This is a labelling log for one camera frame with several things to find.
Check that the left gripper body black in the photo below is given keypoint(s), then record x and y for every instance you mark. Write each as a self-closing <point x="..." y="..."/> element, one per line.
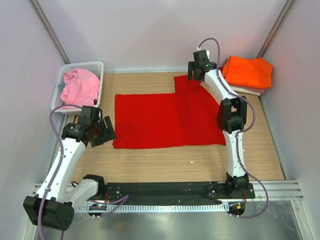
<point x="99" y="131"/>

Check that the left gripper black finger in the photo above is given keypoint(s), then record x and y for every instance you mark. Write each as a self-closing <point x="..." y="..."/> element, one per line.
<point x="110" y="132"/>
<point x="99" y="141"/>

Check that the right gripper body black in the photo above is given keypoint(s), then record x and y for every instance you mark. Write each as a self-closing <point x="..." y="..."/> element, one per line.
<point x="198" y="78"/>

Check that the red t shirt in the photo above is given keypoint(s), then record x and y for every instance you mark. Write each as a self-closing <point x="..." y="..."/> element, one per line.
<point x="187" y="117"/>
<point x="221" y="68"/>

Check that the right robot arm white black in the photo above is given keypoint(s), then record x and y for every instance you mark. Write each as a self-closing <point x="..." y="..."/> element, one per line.
<point x="231" y="119"/>

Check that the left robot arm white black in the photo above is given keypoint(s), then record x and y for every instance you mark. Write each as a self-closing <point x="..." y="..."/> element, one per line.
<point x="53" y="206"/>

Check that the red folded t shirt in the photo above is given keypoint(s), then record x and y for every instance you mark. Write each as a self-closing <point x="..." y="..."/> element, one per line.
<point x="221" y="68"/>

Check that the white plastic basket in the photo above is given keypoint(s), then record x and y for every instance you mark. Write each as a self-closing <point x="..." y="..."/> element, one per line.
<point x="96" y="67"/>

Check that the white folded t shirt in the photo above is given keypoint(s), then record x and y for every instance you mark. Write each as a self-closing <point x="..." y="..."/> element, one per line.
<point x="247" y="90"/>

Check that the orange folded t shirt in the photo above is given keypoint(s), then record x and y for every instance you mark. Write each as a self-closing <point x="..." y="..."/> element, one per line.
<point x="252" y="73"/>

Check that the pink folded t shirt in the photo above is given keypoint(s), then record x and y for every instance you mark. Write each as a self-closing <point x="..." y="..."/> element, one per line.
<point x="261" y="91"/>

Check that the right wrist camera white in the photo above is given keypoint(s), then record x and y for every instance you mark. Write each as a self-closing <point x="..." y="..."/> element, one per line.
<point x="203" y="52"/>

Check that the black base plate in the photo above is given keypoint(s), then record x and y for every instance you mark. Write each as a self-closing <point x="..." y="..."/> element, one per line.
<point x="175" y="193"/>

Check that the right corner aluminium post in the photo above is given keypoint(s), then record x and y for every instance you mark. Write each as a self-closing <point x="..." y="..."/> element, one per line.
<point x="280" y="19"/>

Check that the corner aluminium post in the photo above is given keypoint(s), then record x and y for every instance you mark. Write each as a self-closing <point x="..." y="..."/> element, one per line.
<point x="280" y="19"/>
<point x="49" y="30"/>

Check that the left corner aluminium post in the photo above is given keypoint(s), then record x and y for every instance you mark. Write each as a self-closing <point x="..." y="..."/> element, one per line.
<point x="49" y="30"/>

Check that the white slotted cable duct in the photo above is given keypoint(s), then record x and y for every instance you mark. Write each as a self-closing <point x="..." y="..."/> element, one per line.
<point x="124" y="209"/>

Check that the aluminium rail frame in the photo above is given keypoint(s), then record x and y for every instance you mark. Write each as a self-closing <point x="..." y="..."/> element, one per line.
<point x="278" y="190"/>

